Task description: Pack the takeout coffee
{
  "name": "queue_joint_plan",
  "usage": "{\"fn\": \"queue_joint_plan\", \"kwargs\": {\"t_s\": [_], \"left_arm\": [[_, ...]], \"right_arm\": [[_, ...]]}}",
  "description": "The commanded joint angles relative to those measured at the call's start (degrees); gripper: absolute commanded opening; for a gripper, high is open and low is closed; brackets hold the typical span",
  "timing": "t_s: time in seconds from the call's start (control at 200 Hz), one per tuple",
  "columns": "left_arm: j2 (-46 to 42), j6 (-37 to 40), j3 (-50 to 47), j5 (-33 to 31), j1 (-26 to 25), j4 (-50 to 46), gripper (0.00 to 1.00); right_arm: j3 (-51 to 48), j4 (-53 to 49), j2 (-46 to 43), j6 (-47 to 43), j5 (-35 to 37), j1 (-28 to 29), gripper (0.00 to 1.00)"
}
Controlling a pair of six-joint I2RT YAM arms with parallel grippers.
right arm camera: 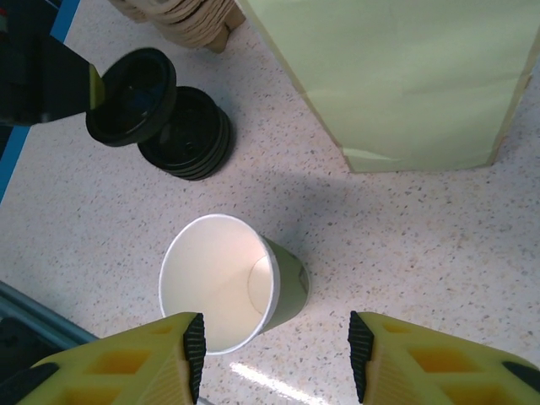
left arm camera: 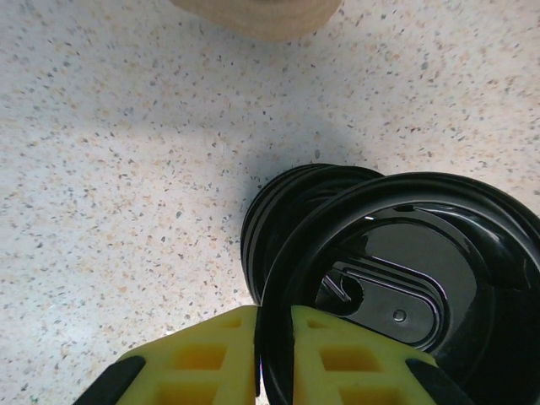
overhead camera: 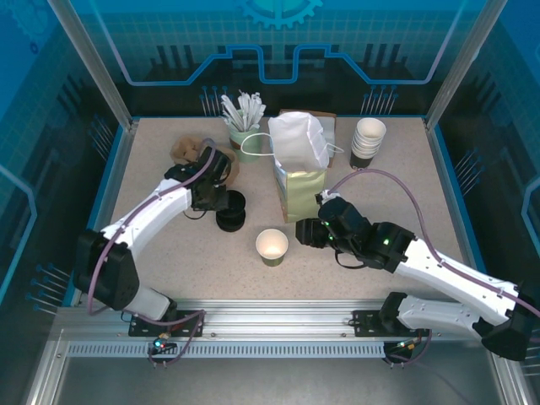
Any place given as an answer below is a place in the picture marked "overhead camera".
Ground white and green paper bag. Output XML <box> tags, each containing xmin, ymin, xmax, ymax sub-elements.
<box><xmin>240</xmin><ymin>110</ymin><xmax>343</xmax><ymax>224</ymax></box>

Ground green paper coffee cup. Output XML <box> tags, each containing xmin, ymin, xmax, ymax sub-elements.
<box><xmin>255</xmin><ymin>228</ymin><xmax>289</xmax><ymax>267</ymax></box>

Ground brown cardboard cup carrier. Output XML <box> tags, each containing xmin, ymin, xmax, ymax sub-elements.
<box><xmin>170</xmin><ymin>134</ymin><xmax>241</xmax><ymax>186</ymax></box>

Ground green straw holder mug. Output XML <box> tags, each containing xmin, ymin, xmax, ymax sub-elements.
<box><xmin>229</xmin><ymin>109</ymin><xmax>262</xmax><ymax>165</ymax></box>

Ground dark printed paper cup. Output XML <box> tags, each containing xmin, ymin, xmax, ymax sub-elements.
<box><xmin>348</xmin><ymin>150</ymin><xmax>376</xmax><ymax>171</ymax></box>

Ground white napkins on brown box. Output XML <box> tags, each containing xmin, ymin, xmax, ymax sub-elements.
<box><xmin>279</xmin><ymin>108</ymin><xmax>338</xmax><ymax>168</ymax></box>

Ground stack of white paper cups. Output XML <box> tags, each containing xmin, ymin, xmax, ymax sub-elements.
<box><xmin>351</xmin><ymin>117</ymin><xmax>387</xmax><ymax>158</ymax></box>

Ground small connector with lights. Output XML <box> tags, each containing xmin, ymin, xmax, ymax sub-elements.
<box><xmin>386</xmin><ymin>339</ymin><xmax>423</xmax><ymax>354</ymax></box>
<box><xmin>149</xmin><ymin>335</ymin><xmax>177</xmax><ymax>354</ymax></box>

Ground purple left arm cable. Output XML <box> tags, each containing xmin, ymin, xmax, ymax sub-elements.
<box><xmin>86</xmin><ymin>137</ymin><xmax>231</xmax><ymax>368</ymax></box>

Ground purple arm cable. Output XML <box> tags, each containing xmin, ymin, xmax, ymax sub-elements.
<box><xmin>329</xmin><ymin>167</ymin><xmax>540</xmax><ymax>321</ymax></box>
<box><xmin>86</xmin><ymin>137</ymin><xmax>231</xmax><ymax>368</ymax></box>

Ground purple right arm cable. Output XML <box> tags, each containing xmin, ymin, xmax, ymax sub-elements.
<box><xmin>329</xmin><ymin>167</ymin><xmax>540</xmax><ymax>321</ymax></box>

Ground aluminium mounting rail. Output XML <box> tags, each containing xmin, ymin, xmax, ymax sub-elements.
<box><xmin>54</xmin><ymin>298</ymin><xmax>469</xmax><ymax>339</ymax></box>

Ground slotted grey cable duct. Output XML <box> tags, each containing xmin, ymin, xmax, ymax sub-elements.
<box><xmin>66</xmin><ymin>341</ymin><xmax>388</xmax><ymax>359</ymax></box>

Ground aluminium frame post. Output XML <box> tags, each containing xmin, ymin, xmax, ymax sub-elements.
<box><xmin>424</xmin><ymin>0</ymin><xmax>510</xmax><ymax>132</ymax></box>
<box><xmin>46</xmin><ymin>0</ymin><xmax>141</xmax><ymax>132</ymax></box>

